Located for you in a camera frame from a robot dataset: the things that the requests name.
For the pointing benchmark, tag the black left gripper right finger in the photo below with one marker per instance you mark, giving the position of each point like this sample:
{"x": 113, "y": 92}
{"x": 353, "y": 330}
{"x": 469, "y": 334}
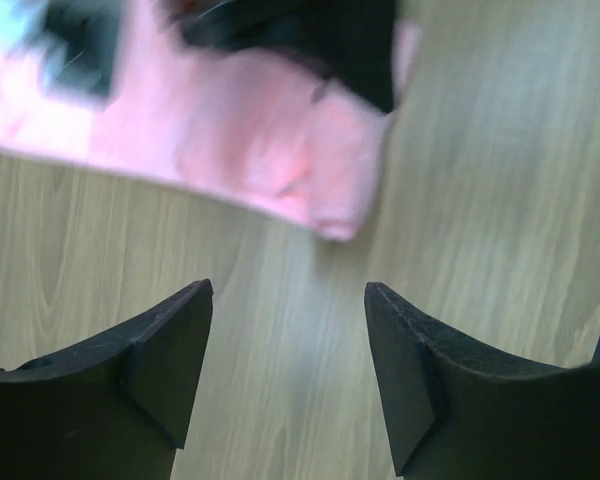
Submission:
{"x": 457, "y": 408}

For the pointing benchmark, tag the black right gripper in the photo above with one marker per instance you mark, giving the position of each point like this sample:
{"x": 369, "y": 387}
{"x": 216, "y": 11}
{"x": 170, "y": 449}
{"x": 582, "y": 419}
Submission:
{"x": 64, "y": 48}

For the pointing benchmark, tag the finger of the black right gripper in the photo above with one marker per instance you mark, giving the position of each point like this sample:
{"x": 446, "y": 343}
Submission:
{"x": 351, "y": 41}

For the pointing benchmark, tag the pink towel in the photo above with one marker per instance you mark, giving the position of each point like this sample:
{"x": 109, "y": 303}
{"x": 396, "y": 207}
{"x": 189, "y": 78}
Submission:
{"x": 251, "y": 127}

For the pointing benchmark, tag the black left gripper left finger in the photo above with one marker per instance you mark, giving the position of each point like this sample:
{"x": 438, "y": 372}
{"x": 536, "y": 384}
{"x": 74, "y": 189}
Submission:
{"x": 116, "y": 405}

